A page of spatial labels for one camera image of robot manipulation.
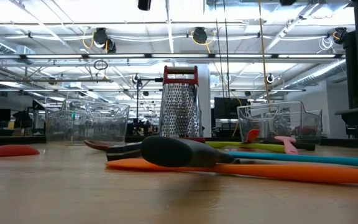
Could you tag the red silicone spatula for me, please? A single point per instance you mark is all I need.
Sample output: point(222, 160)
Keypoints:
point(253, 135)

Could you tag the brown wooden spoon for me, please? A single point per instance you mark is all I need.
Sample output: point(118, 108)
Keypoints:
point(99, 144)

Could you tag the blue silicone spatula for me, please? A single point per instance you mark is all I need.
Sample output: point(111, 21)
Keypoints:
point(291, 157)

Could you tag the red silicone spoon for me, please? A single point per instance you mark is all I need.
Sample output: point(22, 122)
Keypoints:
point(8, 151)

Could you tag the long ceiling light strip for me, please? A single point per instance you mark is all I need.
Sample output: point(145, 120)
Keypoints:
point(179, 56)

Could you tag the black stand pole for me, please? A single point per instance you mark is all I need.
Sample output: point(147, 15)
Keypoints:
point(137, 102)

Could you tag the red steel box grater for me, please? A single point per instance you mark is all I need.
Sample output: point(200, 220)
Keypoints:
point(179, 105)

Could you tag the clear plastic storage bin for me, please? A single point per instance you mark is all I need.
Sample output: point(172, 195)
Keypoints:
point(85, 127)
point(291, 121)

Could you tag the pink silicone spatula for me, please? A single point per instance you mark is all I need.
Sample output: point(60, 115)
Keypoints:
point(287, 144)

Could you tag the lime green silicone spoon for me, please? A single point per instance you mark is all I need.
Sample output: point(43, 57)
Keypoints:
point(259, 147)

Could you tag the orange silicone spatula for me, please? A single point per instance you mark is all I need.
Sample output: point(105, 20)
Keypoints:
point(291, 172)

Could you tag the small round ceiling camera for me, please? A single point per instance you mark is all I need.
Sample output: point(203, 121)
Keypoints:
point(270, 78)

